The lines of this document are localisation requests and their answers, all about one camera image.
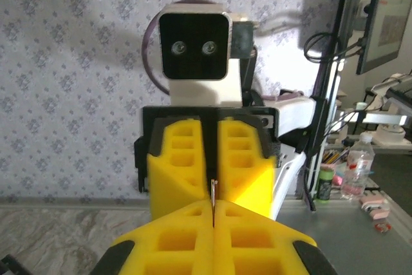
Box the metal key holder with rings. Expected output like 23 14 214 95
209 178 220 228

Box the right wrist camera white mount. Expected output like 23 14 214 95
157 1 256 108

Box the aluminium table side rail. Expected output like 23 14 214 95
0 194 152 211

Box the grey metal bench panel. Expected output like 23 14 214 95
273 197 412 275

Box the pink eraser block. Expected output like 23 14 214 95
359 194 386 211

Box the bundle of coloured pencils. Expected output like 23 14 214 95
321 147 350 165

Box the dark flat monitor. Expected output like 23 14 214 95
355 0 412 75

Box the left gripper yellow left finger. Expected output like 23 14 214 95
91 199 216 275

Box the clear plastic water bottle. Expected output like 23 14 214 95
340 132 376 201

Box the black upright stand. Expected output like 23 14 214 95
302 32 347 213

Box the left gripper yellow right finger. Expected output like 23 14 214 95
214 199 337 275

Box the green capped small bottle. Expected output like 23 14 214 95
317 167 334 202

